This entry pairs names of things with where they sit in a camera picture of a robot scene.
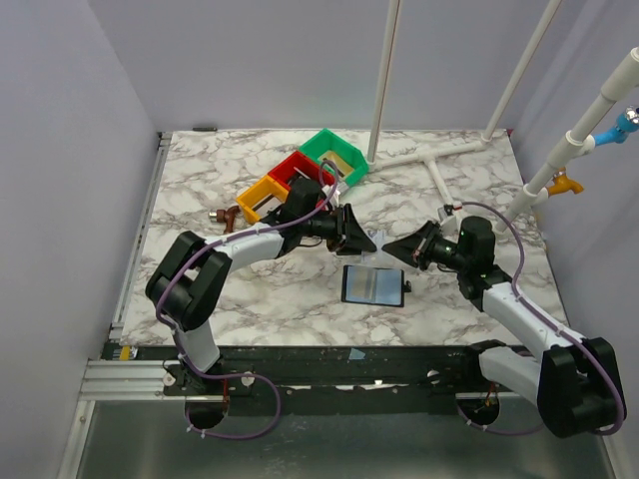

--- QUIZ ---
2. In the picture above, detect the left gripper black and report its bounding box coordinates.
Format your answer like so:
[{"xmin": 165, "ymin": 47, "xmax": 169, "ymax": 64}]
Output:
[{"xmin": 301, "ymin": 204, "xmax": 376, "ymax": 256}]

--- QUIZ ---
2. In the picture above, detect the white silver patterned card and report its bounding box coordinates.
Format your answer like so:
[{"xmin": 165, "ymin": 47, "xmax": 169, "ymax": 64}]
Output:
[{"xmin": 361, "ymin": 230, "xmax": 393, "ymax": 267}]

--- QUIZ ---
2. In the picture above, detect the black leather card holder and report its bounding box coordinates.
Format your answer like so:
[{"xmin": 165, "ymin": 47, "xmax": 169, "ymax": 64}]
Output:
[{"xmin": 340, "ymin": 264, "xmax": 412, "ymax": 307}]

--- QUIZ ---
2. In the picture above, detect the gold credit card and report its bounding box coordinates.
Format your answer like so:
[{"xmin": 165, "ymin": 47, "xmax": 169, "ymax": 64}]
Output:
[{"xmin": 324, "ymin": 151, "xmax": 353, "ymax": 180}]

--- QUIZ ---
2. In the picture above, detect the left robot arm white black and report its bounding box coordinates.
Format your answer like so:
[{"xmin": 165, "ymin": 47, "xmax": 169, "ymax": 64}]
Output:
[{"xmin": 145, "ymin": 178, "xmax": 376, "ymax": 394}]

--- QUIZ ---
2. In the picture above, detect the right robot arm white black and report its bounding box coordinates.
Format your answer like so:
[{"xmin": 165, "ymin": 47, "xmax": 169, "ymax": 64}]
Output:
[{"xmin": 382, "ymin": 216, "xmax": 627, "ymax": 438}]

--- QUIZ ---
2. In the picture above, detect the red plastic bin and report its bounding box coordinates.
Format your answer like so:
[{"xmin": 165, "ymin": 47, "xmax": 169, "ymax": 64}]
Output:
[{"xmin": 268, "ymin": 151, "xmax": 334, "ymax": 190}]

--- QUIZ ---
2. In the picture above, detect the green plastic bin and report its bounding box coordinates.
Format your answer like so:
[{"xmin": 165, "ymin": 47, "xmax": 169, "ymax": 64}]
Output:
[{"xmin": 299, "ymin": 129, "xmax": 369, "ymax": 187}]

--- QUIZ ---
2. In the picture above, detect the yellow plastic bin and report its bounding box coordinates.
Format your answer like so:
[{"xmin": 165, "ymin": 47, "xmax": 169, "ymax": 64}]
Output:
[{"xmin": 236, "ymin": 176, "xmax": 290, "ymax": 225}]

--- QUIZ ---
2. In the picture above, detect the brown metal faucet fitting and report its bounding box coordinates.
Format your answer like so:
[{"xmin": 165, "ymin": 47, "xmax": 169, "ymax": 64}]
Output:
[{"xmin": 208, "ymin": 205, "xmax": 244, "ymax": 235}]

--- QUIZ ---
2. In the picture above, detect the orange faucet fitting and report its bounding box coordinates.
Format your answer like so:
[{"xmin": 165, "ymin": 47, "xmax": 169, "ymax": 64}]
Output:
[{"xmin": 546, "ymin": 168, "xmax": 584, "ymax": 197}]

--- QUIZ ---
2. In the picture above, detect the blue faucet fitting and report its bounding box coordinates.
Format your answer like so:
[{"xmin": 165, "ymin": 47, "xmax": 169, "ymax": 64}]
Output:
[{"xmin": 594, "ymin": 106, "xmax": 639, "ymax": 148}]

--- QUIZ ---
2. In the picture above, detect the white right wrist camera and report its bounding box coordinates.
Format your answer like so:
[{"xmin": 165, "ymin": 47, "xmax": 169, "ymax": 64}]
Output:
[{"xmin": 437, "ymin": 205, "xmax": 458, "ymax": 235}]

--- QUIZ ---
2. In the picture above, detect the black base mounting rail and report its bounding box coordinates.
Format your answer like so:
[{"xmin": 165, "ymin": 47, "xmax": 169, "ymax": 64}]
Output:
[{"xmin": 164, "ymin": 346, "xmax": 489, "ymax": 416}]

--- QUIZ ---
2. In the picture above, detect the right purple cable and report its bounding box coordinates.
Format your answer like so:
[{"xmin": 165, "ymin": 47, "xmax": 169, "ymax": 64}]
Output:
[{"xmin": 448, "ymin": 202, "xmax": 628, "ymax": 436}]

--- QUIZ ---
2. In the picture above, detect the white PVC pipe frame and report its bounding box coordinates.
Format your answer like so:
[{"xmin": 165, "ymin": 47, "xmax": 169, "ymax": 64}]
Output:
[{"xmin": 365, "ymin": 1, "xmax": 638, "ymax": 233}]

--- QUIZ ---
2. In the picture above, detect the aluminium extrusion rail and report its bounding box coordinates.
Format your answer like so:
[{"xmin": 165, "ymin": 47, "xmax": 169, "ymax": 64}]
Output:
[{"xmin": 79, "ymin": 356, "xmax": 184, "ymax": 400}]

